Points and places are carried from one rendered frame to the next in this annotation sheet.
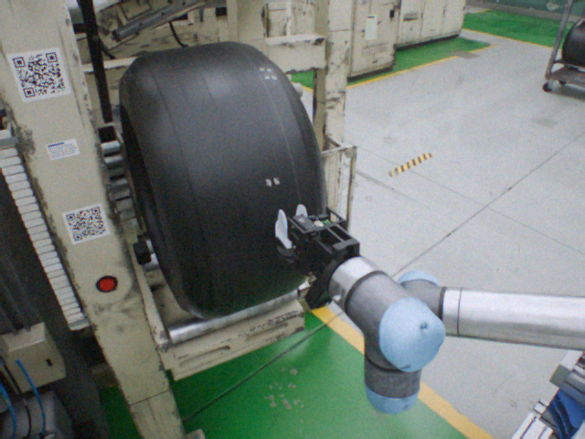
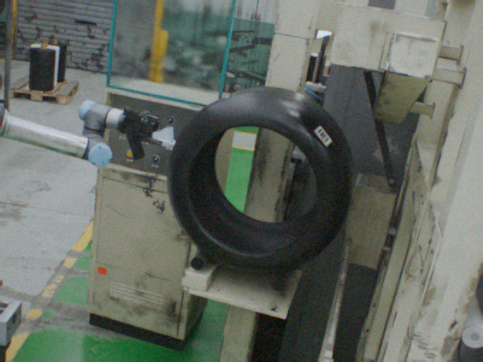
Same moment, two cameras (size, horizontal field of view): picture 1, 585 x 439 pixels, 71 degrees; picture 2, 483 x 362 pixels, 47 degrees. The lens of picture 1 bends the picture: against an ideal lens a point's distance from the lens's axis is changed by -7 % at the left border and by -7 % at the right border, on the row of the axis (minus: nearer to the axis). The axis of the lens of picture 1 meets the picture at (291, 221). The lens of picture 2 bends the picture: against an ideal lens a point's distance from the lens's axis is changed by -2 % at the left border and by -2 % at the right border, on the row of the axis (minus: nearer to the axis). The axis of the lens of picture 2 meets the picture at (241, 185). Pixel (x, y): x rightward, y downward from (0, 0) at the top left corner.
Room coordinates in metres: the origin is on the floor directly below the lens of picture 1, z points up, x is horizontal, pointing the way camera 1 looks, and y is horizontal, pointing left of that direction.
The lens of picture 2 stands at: (1.95, -1.27, 1.75)
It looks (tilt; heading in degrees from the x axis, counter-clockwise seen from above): 18 degrees down; 129
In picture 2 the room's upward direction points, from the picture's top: 10 degrees clockwise
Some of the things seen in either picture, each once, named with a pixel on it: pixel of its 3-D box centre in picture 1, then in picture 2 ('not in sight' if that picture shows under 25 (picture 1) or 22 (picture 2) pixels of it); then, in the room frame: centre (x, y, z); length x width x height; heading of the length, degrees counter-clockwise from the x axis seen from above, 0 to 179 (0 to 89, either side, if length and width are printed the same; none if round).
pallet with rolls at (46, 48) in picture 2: not in sight; (47, 67); (-5.46, 3.09, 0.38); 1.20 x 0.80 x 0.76; 139
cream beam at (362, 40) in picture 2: not in sight; (385, 39); (1.17, 0.23, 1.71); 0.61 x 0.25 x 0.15; 118
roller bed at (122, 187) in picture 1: (97, 185); (367, 219); (1.09, 0.58, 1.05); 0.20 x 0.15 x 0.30; 118
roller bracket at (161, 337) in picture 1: (148, 299); not in sight; (0.77, 0.37, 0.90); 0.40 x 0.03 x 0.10; 28
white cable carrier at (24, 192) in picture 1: (46, 238); not in sight; (0.65, 0.49, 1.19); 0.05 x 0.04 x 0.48; 28
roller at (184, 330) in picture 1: (234, 312); (211, 245); (0.73, 0.14, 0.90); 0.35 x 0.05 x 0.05; 118
